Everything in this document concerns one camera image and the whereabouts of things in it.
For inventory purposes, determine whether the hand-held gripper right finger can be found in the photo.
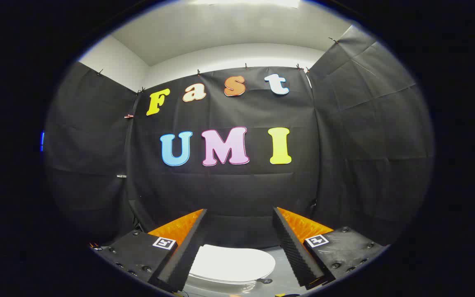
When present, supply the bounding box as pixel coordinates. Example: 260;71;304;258
272;207;390;290

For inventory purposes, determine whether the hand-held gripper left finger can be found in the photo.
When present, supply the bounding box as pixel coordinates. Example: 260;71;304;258
90;209;207;293

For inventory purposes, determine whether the white toilet lid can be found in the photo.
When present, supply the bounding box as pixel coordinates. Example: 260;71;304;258
189;244;276;283

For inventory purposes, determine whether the ceiling light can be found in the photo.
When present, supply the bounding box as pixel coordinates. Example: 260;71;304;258
188;0;302;9

